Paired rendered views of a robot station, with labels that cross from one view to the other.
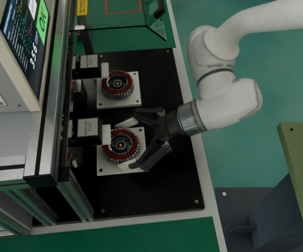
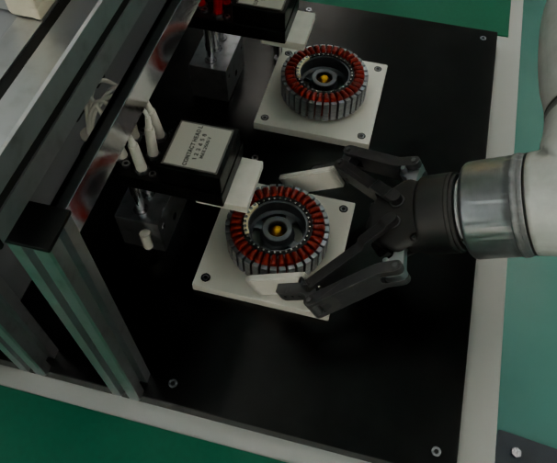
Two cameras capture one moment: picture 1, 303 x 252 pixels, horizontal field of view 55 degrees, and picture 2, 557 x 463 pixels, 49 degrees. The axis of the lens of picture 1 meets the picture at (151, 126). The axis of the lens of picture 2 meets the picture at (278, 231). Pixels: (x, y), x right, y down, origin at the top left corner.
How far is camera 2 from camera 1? 23 cm
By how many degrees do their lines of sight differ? 11
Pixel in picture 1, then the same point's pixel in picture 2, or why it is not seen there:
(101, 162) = (213, 258)
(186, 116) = (482, 193)
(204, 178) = (480, 395)
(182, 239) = not seen: outside the picture
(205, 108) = (551, 181)
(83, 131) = (183, 153)
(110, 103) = (291, 121)
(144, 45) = (426, 12)
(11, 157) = not seen: outside the picture
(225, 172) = (535, 400)
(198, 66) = not seen: outside the picture
